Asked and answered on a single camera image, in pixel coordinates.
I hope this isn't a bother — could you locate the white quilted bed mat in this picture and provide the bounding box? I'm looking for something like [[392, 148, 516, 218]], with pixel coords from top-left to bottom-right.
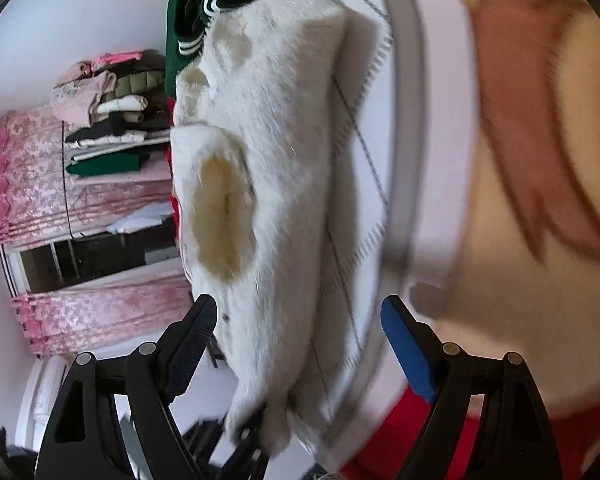
[[294, 0, 478, 471]]

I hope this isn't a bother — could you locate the pink floral curtain cover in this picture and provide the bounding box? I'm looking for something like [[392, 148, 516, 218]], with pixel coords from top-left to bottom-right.
[[0, 106, 190, 356]]

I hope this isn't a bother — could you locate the stack of folded clothes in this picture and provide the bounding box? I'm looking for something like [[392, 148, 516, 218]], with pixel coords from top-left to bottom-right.
[[48, 50, 171, 184]]

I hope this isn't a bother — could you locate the green varsity jacket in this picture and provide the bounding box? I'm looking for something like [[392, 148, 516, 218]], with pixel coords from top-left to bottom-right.
[[164, 0, 252, 99]]

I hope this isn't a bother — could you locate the red floral blanket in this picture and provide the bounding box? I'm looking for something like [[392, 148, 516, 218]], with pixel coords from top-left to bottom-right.
[[164, 0, 600, 480]]

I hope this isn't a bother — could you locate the white fluffy fleece garment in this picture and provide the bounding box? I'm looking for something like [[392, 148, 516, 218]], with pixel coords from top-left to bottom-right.
[[171, 0, 375, 456]]

